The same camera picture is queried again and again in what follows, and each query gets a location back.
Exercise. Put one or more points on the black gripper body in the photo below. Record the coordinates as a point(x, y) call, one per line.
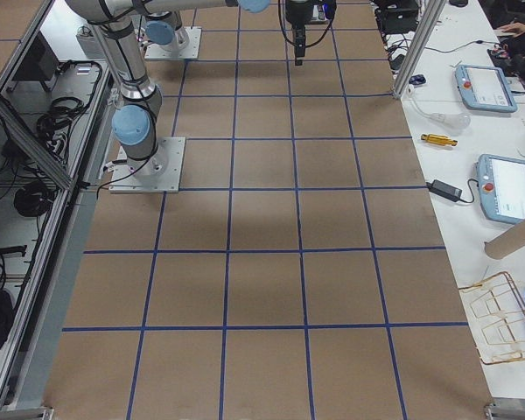
point(297, 13)

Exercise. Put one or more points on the small blue device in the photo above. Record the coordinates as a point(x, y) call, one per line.
point(417, 80)

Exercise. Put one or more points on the yellow brass cylinder tool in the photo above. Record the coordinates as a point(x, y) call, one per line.
point(438, 140)

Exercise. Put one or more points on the cardboard tube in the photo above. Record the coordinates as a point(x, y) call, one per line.
point(506, 243)

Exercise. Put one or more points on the aluminium diagonal frame beam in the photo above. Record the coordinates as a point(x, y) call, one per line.
point(17, 130)

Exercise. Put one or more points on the blue teach pendant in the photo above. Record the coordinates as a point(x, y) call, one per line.
point(484, 88)
point(502, 188)

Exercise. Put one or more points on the lower blue teach pendant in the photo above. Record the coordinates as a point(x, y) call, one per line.
point(502, 188)

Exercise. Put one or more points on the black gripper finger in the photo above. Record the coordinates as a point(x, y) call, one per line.
point(299, 51)

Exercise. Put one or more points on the upper blue teach pendant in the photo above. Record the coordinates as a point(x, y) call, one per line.
point(484, 88)

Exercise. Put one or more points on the person's hand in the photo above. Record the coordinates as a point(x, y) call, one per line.
point(515, 28)

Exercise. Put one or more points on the white light bulb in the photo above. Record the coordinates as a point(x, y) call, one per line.
point(459, 121)

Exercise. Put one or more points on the black power adapter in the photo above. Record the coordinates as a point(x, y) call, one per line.
point(444, 190)

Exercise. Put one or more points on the aluminium frame post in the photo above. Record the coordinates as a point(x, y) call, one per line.
point(423, 31)

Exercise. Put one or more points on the gold wire rack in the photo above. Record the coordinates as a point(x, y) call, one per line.
point(495, 308)

